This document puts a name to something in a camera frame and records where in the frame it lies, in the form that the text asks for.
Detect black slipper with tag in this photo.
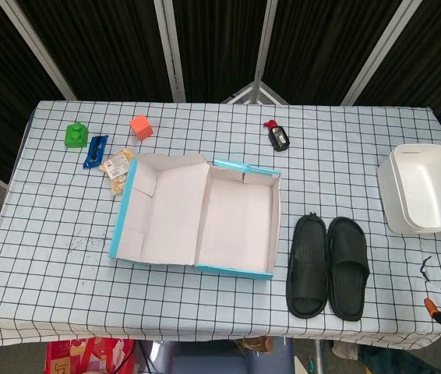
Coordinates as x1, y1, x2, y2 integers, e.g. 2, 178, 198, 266
285, 212, 330, 319

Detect dark folding screen white frames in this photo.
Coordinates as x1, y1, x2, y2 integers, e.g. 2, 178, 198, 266
0, 0, 441, 189

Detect green toy block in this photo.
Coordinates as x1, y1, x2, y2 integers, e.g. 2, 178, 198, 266
64, 121, 90, 150

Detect light blue shoe box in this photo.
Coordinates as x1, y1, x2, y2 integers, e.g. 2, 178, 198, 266
108, 152, 283, 281

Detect clear bag of nuts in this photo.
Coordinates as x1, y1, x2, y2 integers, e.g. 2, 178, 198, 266
98, 147, 134, 196

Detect checked light blue tablecloth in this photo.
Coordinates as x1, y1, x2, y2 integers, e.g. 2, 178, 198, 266
0, 100, 441, 350

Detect white plastic bin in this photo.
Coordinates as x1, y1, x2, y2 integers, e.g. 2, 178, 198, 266
390, 143, 441, 229
376, 150, 441, 235

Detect brown paper bag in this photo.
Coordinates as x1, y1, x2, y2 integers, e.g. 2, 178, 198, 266
235, 337, 274, 354

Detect red patterned bag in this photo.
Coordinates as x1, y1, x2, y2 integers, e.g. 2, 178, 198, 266
44, 337, 136, 374

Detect metal screen foot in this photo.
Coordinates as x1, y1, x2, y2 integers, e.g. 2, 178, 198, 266
222, 80, 290, 105

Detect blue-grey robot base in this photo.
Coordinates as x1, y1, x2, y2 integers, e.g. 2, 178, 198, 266
138, 338, 295, 374

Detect orange cube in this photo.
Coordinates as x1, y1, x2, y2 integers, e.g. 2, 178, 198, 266
129, 114, 155, 141

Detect black bottle with red cap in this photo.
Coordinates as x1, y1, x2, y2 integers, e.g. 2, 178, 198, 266
263, 118, 291, 152

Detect blue snack wrapper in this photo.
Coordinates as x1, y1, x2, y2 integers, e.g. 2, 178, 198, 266
83, 134, 109, 170

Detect dark teal fabric bundle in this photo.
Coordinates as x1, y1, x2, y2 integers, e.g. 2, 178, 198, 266
360, 345, 404, 374

